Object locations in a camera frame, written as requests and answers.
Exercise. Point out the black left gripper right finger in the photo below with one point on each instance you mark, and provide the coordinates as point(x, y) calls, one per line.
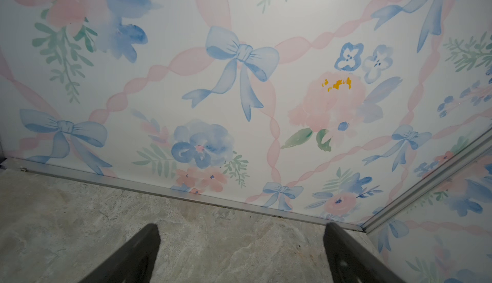
point(349, 261)

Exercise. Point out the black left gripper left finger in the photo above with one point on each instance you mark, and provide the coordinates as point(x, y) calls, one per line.
point(133, 262)

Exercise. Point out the aluminium back floor rail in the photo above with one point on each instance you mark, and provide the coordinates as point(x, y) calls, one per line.
point(129, 185)

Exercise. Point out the aluminium corner post right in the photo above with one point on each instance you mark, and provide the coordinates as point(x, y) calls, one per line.
point(443, 173)

